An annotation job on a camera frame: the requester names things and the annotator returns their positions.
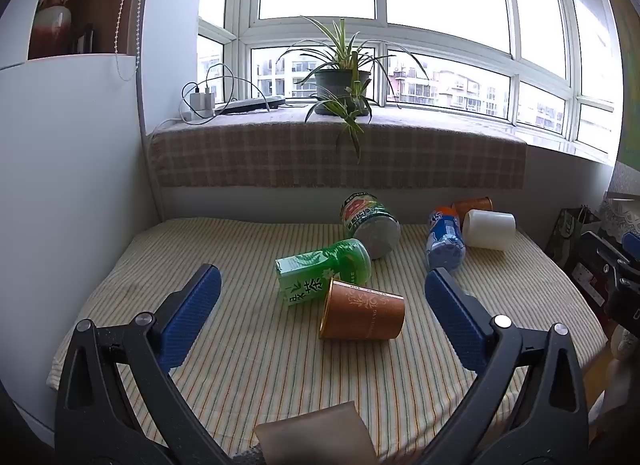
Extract potted spider plant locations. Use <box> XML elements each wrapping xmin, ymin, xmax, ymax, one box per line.
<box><xmin>276</xmin><ymin>15</ymin><xmax>431</xmax><ymax>162</ymax></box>

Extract green paper bag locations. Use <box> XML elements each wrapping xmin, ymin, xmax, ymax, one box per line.
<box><xmin>544</xmin><ymin>207</ymin><xmax>602</xmax><ymax>268</ymax></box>

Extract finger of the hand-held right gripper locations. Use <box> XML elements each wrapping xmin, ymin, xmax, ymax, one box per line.
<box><xmin>580</xmin><ymin>231</ymin><xmax>640</xmax><ymax>276</ymax></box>

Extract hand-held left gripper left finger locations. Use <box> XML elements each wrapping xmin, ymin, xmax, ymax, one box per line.
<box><xmin>55</xmin><ymin>263</ymin><xmax>232</xmax><ymax>465</ymax></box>

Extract white lace cloth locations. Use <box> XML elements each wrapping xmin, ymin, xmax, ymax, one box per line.
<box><xmin>601</xmin><ymin>192</ymin><xmax>640</xmax><ymax>237</ymax></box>

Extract green labelled tin can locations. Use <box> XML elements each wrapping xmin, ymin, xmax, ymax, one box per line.
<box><xmin>340</xmin><ymin>190</ymin><xmax>402</xmax><ymax>260</ymax></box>

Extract white window frame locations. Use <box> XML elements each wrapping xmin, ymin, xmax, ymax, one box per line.
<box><xmin>196</xmin><ymin>0</ymin><xmax>627</xmax><ymax>166</ymax></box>

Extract plaid windowsill cloth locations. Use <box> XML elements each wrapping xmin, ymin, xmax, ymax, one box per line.
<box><xmin>149</xmin><ymin>106</ymin><xmax>529</xmax><ymax>190</ymax></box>

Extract brown paper piece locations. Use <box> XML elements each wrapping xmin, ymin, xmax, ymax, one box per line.
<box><xmin>253</xmin><ymin>400</ymin><xmax>379</xmax><ymax>465</ymax></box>

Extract green tea carton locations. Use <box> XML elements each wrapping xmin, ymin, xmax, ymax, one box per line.
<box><xmin>274</xmin><ymin>238</ymin><xmax>373</xmax><ymax>307</ymax></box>

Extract white chargers with cables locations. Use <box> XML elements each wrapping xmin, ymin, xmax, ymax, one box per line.
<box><xmin>179</xmin><ymin>62</ymin><xmax>273</xmax><ymax>126</ymax></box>

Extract beaded blind cord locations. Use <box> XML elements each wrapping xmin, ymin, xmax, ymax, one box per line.
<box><xmin>114</xmin><ymin>0</ymin><xmax>140</xmax><ymax>81</ymax></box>

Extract orange paper cup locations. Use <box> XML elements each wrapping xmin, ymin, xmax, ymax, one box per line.
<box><xmin>451</xmin><ymin>196</ymin><xmax>494</xmax><ymax>221</ymax></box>

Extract blue plastic bottle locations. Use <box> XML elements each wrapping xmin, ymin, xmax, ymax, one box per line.
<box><xmin>425</xmin><ymin>206</ymin><xmax>467</xmax><ymax>272</ymax></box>

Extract white cabinet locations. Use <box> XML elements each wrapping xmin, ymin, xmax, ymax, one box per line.
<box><xmin>0</xmin><ymin>0</ymin><xmax>168</xmax><ymax>446</ymax></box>

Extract black power strip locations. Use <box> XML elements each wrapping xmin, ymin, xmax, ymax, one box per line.
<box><xmin>214</xmin><ymin>95</ymin><xmax>286</xmax><ymax>115</ymax></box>

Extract white paper cup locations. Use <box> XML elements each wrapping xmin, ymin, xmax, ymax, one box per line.
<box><xmin>462</xmin><ymin>210</ymin><xmax>517</xmax><ymax>251</ymax></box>

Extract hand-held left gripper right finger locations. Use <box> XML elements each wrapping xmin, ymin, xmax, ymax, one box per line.
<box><xmin>414</xmin><ymin>267</ymin><xmax>591</xmax><ymax>465</ymax></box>

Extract brown paper cup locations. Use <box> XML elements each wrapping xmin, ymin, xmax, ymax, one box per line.
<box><xmin>319</xmin><ymin>278</ymin><xmax>406</xmax><ymax>341</ymax></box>

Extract red and white vase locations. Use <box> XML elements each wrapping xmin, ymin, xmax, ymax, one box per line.
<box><xmin>31</xmin><ymin>0</ymin><xmax>82</xmax><ymax>59</ymax></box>

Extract striped table cloth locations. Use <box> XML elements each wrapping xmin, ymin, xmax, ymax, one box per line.
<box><xmin>46</xmin><ymin>216</ymin><xmax>609</xmax><ymax>462</ymax></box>

